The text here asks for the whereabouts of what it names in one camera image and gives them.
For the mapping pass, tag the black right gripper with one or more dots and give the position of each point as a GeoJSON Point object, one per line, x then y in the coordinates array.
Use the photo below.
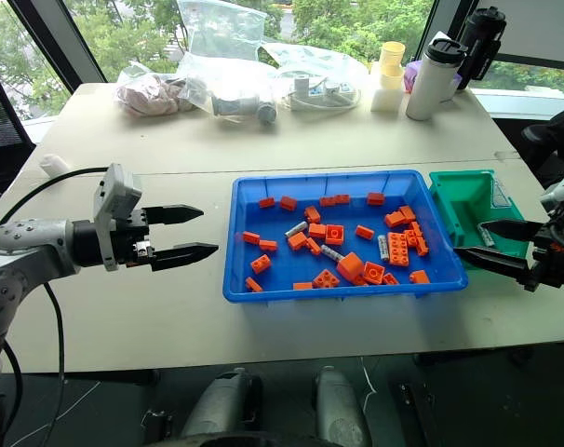
{"type": "Point", "coordinates": [552, 265]}

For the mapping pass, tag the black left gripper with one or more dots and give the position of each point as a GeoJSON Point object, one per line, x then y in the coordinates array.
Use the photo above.
{"type": "Point", "coordinates": [135, 223]}

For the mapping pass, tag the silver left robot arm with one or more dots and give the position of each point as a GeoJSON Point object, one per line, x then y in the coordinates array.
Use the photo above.
{"type": "Point", "coordinates": [26, 237]}

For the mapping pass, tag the green plastic tray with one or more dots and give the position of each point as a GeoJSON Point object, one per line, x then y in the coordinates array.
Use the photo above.
{"type": "Point", "coordinates": [463, 195]}

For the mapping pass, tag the small orange building block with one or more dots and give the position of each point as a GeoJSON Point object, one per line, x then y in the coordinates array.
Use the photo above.
{"type": "Point", "coordinates": [408, 213]}
{"type": "Point", "coordinates": [416, 228]}
{"type": "Point", "coordinates": [411, 238]}
{"type": "Point", "coordinates": [251, 237]}
{"type": "Point", "coordinates": [359, 280]}
{"type": "Point", "coordinates": [266, 203]}
{"type": "Point", "coordinates": [261, 264]}
{"type": "Point", "coordinates": [313, 246]}
{"type": "Point", "coordinates": [303, 286]}
{"type": "Point", "coordinates": [394, 219]}
{"type": "Point", "coordinates": [268, 245]}
{"type": "Point", "coordinates": [422, 246]}
{"type": "Point", "coordinates": [253, 284]}
{"type": "Point", "coordinates": [312, 214]}
{"type": "Point", "coordinates": [297, 240]}
{"type": "Point", "coordinates": [288, 203]}
{"type": "Point", "coordinates": [376, 199]}
{"type": "Point", "coordinates": [364, 232]}
{"type": "Point", "coordinates": [420, 277]}
{"type": "Point", "coordinates": [342, 199]}
{"type": "Point", "coordinates": [317, 231]}
{"type": "Point", "coordinates": [390, 279]}
{"type": "Point", "coordinates": [327, 201]}

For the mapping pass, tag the orange 2x4 toy brick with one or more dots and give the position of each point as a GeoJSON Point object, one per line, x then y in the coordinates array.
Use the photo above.
{"type": "Point", "coordinates": [398, 249]}

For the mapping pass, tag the blue plastic tray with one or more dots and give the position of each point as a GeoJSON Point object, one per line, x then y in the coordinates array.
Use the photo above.
{"type": "Point", "coordinates": [282, 288]}

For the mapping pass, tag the plastic bag with grey device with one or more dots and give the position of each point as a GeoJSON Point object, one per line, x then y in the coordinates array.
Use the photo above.
{"type": "Point", "coordinates": [235, 104]}

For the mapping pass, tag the plastic bag with pink cloth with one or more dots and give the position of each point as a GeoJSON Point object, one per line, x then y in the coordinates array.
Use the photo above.
{"type": "Point", "coordinates": [147, 95]}

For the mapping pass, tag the small white plastic piece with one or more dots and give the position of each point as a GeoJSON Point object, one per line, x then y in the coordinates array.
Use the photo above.
{"type": "Point", "coordinates": [54, 164]}

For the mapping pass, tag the orange four-stud block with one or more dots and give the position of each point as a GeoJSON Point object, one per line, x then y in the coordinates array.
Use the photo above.
{"type": "Point", "coordinates": [326, 278]}

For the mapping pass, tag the orange plastic toy brick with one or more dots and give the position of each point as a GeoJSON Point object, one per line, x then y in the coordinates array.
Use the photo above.
{"type": "Point", "coordinates": [349, 266]}

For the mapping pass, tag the grey rounded robot leg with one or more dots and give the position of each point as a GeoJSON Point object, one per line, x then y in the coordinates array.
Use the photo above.
{"type": "Point", "coordinates": [221, 405]}
{"type": "Point", "coordinates": [340, 410]}

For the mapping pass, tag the white tumbler with black lid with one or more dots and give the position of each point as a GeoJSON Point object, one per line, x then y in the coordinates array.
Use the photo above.
{"type": "Point", "coordinates": [428, 86]}

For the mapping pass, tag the white plastic block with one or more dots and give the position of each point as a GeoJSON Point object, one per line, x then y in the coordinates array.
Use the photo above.
{"type": "Point", "coordinates": [385, 98]}

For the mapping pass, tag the black metal plate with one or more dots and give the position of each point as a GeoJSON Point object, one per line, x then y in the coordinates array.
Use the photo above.
{"type": "Point", "coordinates": [414, 414]}

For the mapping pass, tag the purple plastic item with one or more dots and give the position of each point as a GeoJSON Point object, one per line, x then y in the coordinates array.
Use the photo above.
{"type": "Point", "coordinates": [411, 77]}

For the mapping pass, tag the plastic bag with power strip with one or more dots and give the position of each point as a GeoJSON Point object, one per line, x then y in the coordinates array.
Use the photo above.
{"type": "Point", "coordinates": [319, 88]}

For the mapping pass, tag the black mesh office chair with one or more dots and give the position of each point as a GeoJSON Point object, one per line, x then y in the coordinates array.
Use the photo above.
{"type": "Point", "coordinates": [0, 139]}

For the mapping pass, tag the empty clear plastic bag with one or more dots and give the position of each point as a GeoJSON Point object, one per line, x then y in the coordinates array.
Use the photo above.
{"type": "Point", "coordinates": [221, 28]}

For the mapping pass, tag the cream plastic cylinder part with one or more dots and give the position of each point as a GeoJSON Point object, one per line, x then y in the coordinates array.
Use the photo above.
{"type": "Point", "coordinates": [392, 63]}

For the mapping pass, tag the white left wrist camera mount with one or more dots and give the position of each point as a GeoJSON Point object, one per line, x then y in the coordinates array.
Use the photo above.
{"type": "Point", "coordinates": [116, 188]}

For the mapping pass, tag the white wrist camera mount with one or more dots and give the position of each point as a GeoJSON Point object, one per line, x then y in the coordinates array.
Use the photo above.
{"type": "Point", "coordinates": [116, 188]}
{"type": "Point", "coordinates": [563, 191]}

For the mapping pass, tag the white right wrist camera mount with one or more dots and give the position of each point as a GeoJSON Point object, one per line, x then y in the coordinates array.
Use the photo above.
{"type": "Point", "coordinates": [563, 191]}

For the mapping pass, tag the black window frame post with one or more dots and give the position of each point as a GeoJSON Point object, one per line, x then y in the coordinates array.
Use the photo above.
{"type": "Point", "coordinates": [445, 18]}
{"type": "Point", "coordinates": [58, 44]}

